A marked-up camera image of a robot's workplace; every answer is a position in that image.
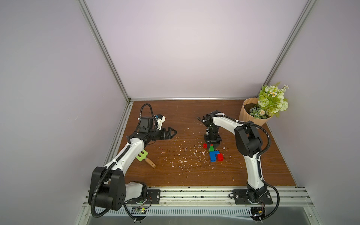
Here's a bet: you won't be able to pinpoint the blue small lego brick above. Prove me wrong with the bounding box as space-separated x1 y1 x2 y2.
209 151 217 162

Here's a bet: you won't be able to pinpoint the red small lego brick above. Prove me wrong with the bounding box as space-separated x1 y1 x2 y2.
216 153 224 162

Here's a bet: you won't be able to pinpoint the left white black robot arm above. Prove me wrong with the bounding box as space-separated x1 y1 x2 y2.
88 114 177 218

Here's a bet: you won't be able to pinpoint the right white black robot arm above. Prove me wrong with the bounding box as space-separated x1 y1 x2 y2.
198 111 273 204

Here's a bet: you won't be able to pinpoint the beige ribbed flower pot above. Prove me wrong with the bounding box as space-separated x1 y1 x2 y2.
238 97 272 127

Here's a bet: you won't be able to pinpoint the green white artificial flowers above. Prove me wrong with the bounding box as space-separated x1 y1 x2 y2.
249 83 289 119

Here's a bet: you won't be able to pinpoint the right circuit board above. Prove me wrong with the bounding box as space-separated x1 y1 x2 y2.
250 207 266 220

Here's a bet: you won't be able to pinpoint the circuit board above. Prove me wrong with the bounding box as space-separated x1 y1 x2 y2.
250 207 266 220
131 207 148 215

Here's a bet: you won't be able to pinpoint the left circuit board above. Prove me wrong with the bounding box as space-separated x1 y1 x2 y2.
131 207 148 215

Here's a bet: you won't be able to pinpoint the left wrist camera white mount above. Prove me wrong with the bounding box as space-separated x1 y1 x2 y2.
155 114 166 130

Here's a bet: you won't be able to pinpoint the green toy rake wooden handle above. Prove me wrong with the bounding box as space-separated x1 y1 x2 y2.
136 150 156 169

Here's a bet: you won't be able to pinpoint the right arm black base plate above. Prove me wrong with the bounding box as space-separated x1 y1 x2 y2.
230 189 273 205

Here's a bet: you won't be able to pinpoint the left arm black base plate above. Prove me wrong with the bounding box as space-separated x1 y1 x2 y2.
125 189 161 206

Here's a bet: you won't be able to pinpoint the left black corrugated cable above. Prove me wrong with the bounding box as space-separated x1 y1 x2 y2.
89 103 155 218

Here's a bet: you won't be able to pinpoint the aluminium front rail frame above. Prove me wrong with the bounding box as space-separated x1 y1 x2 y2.
76 186 322 225

